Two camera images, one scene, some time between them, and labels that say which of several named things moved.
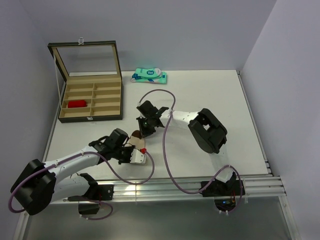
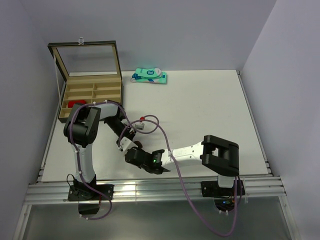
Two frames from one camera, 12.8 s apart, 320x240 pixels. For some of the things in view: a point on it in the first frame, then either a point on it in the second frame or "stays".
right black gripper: (144, 132) -> (140, 149)
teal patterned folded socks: (149, 75) stays
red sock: (77, 103) stays
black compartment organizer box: (92, 73) stays
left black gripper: (128, 160) -> (131, 133)
